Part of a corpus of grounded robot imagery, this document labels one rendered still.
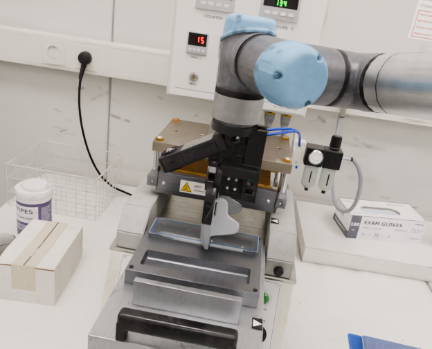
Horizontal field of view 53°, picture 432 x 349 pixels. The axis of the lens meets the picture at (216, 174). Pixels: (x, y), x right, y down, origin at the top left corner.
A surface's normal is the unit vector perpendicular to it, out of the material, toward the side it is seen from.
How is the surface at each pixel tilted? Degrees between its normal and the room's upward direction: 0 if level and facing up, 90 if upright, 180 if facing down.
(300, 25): 90
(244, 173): 90
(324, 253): 90
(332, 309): 0
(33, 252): 1
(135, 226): 41
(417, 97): 109
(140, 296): 90
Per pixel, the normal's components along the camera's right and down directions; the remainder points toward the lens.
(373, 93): -0.89, 0.34
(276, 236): 0.02, -0.46
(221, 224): -0.09, 0.17
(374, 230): 0.07, 0.39
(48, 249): 0.12, -0.92
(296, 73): 0.36, 0.40
